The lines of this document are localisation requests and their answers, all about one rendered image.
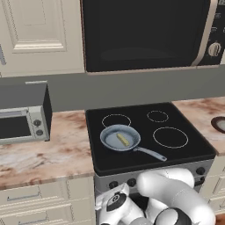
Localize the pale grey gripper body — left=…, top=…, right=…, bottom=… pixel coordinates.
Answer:
left=95, top=194, right=111, bottom=213

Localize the grey frying pan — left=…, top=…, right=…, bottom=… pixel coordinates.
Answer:
left=99, top=124, right=168, bottom=163

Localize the yellow butter stick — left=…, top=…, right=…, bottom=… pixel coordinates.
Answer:
left=116, top=133, right=130, bottom=147

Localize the cream drawer front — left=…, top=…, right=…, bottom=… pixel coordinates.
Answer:
left=0, top=177, right=72, bottom=207
left=0, top=202, right=76, bottom=225

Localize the black hob stove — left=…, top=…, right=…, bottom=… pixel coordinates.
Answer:
left=84, top=101, right=218, bottom=206

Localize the cream cupboard run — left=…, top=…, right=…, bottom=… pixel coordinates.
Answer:
left=200, top=155, right=225, bottom=213

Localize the grey toaster oven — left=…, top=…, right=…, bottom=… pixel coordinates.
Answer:
left=0, top=80, right=54, bottom=146

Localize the dark brown bowl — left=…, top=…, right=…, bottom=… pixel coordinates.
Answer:
left=210, top=115, right=225, bottom=134

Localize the black microwave oven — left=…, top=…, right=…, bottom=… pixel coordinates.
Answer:
left=80, top=0, right=225, bottom=75

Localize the cream cupboard door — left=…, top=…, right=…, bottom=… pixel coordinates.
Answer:
left=0, top=0, right=86, bottom=78

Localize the silver microwave knob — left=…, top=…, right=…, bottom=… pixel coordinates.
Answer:
left=207, top=41, right=222, bottom=58

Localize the grey drawer handle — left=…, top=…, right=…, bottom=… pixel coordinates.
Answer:
left=6, top=192, right=41, bottom=202
left=25, top=217, right=48, bottom=225

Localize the silver toaster oven door handle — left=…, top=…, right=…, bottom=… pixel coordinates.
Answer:
left=0, top=109, right=28, bottom=119

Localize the grey cupboard door handle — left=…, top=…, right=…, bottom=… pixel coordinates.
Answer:
left=0, top=43, right=7, bottom=66

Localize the silver microwave door handle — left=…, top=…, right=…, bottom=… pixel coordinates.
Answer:
left=191, top=0, right=220, bottom=67

